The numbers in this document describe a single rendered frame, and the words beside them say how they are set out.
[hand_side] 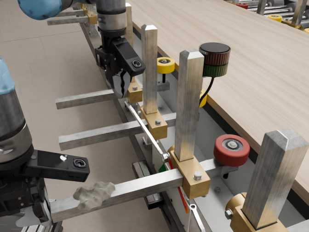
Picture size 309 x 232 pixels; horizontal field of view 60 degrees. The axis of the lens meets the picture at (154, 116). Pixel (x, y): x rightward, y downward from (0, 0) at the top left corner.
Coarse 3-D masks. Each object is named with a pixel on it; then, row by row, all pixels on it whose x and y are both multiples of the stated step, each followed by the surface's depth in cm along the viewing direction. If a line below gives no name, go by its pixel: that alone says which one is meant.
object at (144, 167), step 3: (141, 162) 86; (144, 162) 86; (141, 165) 85; (144, 165) 85; (144, 168) 84; (147, 168) 84; (144, 171) 83; (147, 171) 83; (144, 174) 82; (147, 174) 82; (153, 195) 76; (156, 195) 76; (159, 195) 76; (156, 198) 75; (159, 198) 75
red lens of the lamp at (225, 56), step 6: (204, 54) 50; (210, 54) 49; (216, 54) 49; (222, 54) 49; (228, 54) 50; (204, 60) 50; (210, 60) 49; (216, 60) 49; (222, 60) 49; (228, 60) 51
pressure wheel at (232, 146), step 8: (224, 136) 65; (232, 136) 65; (216, 144) 62; (224, 144) 63; (232, 144) 62; (240, 144) 63; (248, 144) 62; (216, 152) 62; (224, 152) 60; (232, 152) 60; (240, 152) 60; (248, 152) 60; (224, 160) 61; (232, 160) 60; (240, 160) 60; (224, 176) 68
